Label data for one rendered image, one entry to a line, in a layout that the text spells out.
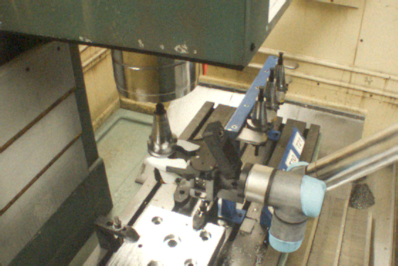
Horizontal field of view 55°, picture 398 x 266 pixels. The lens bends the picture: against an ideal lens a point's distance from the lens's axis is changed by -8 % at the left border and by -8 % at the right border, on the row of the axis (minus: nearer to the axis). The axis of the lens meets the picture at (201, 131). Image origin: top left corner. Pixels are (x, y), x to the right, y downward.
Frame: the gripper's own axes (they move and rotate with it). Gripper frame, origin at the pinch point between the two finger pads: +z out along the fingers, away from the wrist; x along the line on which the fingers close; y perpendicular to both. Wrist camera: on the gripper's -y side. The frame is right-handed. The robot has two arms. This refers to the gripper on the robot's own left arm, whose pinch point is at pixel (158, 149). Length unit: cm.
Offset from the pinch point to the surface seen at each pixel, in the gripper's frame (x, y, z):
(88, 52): 80, 26, 81
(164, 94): -6.1, -18.0, -5.7
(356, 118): 100, 44, -43
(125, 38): -12.4, -30.7, -3.2
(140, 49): -12.1, -29.1, -5.4
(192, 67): -1.4, -21.6, -8.9
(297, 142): 61, 36, -22
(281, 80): 49, 5, -16
